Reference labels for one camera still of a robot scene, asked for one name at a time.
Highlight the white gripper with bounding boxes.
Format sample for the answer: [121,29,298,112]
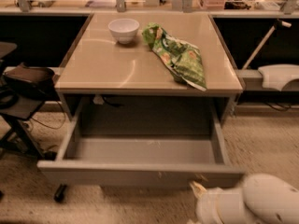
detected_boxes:
[190,181,247,224]

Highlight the grey top drawer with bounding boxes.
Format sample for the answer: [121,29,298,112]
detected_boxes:
[37,96,244,189]

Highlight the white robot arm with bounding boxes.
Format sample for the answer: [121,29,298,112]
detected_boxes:
[190,174,299,224]

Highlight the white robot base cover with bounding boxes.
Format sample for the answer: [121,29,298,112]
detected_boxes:
[258,64,299,91]

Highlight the grey drawer cabinet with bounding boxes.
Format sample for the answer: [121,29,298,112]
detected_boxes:
[55,12,243,123]

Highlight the green chip bag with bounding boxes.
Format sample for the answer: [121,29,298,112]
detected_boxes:
[142,22,206,91]

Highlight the black stand leg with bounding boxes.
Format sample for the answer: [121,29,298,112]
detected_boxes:
[53,185,67,203]

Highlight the white ceramic bowl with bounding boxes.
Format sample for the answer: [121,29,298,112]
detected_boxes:
[108,19,139,44]

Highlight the white stick with black tip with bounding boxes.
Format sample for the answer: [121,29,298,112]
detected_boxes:
[242,20,292,70]

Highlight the dark brown bag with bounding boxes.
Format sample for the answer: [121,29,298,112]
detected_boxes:
[3,63,57,101]

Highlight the black side stand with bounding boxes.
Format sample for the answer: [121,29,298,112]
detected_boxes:
[0,41,48,159]

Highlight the black cable on floor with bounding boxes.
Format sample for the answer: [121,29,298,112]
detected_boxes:
[30,101,67,131]

